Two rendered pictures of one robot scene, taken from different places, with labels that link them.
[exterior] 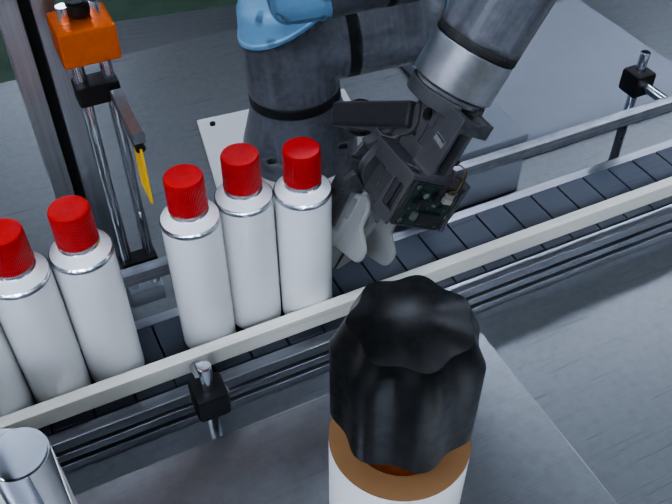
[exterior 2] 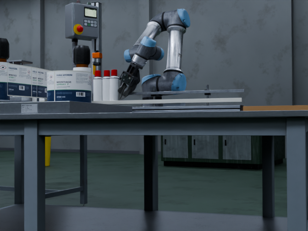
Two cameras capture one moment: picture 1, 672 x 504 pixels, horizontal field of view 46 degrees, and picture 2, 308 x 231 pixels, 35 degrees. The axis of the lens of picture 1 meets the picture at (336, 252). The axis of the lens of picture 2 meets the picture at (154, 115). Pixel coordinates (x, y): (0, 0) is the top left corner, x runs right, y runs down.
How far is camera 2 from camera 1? 2.45 m
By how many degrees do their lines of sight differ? 60
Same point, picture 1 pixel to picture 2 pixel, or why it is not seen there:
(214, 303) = (96, 94)
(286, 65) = (144, 86)
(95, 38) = (96, 53)
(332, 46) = (152, 83)
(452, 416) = (79, 53)
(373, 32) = (160, 81)
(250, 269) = (103, 90)
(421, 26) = (169, 81)
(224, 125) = not seen: hidden behind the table
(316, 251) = (112, 87)
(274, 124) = not seen: hidden behind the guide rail
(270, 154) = not seen: hidden behind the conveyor
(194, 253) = (95, 81)
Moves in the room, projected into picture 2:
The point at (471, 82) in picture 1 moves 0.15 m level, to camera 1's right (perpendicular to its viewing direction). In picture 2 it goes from (134, 58) to (154, 55)
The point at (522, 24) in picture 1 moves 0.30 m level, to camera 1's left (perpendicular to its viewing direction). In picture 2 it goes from (141, 49) to (104, 55)
